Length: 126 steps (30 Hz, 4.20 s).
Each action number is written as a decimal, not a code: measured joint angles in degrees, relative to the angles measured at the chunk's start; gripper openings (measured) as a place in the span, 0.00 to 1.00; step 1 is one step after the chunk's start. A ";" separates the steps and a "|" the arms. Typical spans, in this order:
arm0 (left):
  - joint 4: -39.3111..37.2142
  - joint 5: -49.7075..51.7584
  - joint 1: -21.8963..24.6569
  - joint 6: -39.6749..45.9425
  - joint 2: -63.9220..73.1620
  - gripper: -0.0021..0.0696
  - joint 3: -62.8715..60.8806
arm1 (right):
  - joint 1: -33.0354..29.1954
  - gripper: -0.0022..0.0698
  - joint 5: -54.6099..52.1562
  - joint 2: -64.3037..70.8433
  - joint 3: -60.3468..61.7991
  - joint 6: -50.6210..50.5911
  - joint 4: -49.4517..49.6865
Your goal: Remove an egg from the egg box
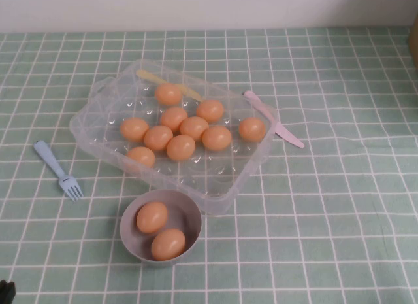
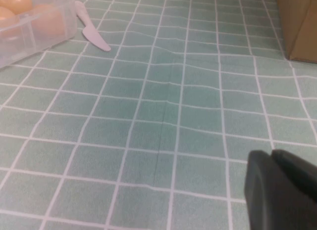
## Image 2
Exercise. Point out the transparent plastic egg box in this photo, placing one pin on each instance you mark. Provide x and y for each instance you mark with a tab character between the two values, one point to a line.
24	44

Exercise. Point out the clear plastic egg tray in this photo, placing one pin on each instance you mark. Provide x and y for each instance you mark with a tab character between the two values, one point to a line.
173	116

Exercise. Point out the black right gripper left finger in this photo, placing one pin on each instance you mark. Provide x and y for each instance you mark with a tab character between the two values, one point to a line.
262	202

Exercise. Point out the brown egg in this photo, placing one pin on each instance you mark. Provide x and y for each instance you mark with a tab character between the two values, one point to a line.
49	22
5	14
17	2

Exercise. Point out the brown cardboard box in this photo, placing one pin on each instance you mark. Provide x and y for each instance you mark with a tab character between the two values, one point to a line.
302	29

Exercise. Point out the pink plastic knife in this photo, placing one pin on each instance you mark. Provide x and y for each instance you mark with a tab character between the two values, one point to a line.
94	37

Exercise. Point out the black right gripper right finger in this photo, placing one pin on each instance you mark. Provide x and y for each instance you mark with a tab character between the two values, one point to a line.
299	170

